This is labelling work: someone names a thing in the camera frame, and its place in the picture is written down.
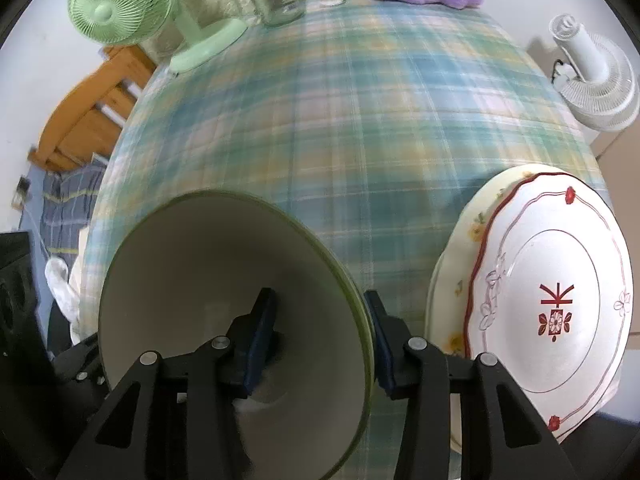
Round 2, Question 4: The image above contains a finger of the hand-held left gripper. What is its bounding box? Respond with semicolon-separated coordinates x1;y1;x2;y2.
51;333;109;397

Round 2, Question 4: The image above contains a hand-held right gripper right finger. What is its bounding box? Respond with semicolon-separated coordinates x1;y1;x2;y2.
363;289;576;480

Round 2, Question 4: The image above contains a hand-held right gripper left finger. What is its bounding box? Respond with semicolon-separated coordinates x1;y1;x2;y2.
55;287;279;480

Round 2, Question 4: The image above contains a large yellow floral plate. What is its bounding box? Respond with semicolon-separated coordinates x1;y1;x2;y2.
425;164;621;456

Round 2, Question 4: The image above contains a floral ceramic bowl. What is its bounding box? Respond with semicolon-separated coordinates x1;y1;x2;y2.
97;190;376;480

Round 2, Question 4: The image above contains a white plate with red pattern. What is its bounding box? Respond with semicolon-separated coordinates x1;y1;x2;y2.
464;172;635;443

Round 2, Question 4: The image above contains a white cloth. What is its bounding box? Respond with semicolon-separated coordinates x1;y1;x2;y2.
44;230;101;346

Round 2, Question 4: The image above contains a blue plaid bedding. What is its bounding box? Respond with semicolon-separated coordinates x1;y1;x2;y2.
20;157;108;256

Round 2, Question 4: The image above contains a wooden chair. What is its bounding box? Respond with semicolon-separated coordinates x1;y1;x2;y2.
27;46;158;173

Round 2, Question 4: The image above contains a plaid tablecloth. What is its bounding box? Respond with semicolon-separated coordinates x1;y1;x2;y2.
82;0;613;480

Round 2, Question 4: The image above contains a clear plastic cup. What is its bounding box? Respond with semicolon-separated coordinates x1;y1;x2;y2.
147;25;183;58

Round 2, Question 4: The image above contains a beige door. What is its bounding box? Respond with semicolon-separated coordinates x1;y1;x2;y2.
595;125;640;176

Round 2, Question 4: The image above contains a green desk fan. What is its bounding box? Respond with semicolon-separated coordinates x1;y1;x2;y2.
68;0;248;73

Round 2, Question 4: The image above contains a white fan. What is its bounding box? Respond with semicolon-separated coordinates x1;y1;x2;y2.
548;13;640;133

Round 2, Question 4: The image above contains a wall socket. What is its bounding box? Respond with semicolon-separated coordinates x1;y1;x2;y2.
11;175;32;211

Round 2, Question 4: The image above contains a black fan cable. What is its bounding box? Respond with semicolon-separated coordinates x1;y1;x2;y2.
551;60;576;86

